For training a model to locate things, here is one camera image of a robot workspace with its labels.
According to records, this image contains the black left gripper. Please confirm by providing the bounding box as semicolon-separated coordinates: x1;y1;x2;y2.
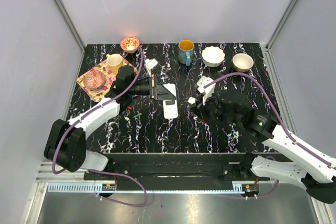
128;74;176;101

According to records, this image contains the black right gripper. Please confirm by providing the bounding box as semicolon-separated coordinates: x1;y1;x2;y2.
188;89;240;126

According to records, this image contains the white remote control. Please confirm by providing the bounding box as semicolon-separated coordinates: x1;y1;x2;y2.
162;83;178;119

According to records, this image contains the white battery cover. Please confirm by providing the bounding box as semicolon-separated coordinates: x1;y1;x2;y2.
187;97;196;104

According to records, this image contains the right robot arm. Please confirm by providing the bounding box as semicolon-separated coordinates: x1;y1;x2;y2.
188;95;335;204

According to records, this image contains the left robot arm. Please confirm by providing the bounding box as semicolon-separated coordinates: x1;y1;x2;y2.
44;66;176;180

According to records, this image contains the blue butterfly mug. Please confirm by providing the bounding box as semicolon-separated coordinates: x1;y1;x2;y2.
178;40;194;67

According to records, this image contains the white scalloped bowl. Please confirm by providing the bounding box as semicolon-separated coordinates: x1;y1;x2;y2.
201;46;225;67

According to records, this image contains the beige bowl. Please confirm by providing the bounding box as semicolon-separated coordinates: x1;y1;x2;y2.
232;53;254;72

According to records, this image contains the yellow cup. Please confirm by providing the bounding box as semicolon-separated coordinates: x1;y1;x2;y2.
107;54;123;75

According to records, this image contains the red patterned small bowl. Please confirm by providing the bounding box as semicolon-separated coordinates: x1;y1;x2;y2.
120;36;140;54

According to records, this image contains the pink patterned glass bowl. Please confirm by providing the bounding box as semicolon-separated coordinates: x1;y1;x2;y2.
83;70;106;89

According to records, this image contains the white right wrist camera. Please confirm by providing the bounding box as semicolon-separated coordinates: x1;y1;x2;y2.
196;76;215;105

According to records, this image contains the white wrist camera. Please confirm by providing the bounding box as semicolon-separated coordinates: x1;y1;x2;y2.
145;59;158;77
196;76;215;105

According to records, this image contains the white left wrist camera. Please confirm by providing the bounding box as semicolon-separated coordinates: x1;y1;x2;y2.
145;59;158;77

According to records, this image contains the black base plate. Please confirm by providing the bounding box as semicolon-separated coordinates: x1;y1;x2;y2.
83;153;271;183

